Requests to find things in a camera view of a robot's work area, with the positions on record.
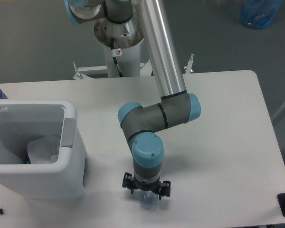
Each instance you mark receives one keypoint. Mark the white plastic trash can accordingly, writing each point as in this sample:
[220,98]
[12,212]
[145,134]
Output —
[22,121]

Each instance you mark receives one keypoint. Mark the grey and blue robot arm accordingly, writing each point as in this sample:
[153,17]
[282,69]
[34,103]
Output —
[141,124]

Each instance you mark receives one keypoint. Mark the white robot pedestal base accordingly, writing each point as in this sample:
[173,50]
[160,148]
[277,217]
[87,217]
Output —
[121,44]

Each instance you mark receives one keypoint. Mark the blue plastic bag on floor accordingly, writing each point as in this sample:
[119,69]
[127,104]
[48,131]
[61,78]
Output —
[259,14]

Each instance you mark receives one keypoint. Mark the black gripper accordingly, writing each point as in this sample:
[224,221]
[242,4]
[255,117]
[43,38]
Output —
[162,189]

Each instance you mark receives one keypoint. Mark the crushed clear plastic bottle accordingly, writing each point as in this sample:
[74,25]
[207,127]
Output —
[148,200]

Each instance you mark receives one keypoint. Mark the colourful snack wrapper in bin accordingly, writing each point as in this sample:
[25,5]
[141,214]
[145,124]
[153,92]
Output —
[27,159]

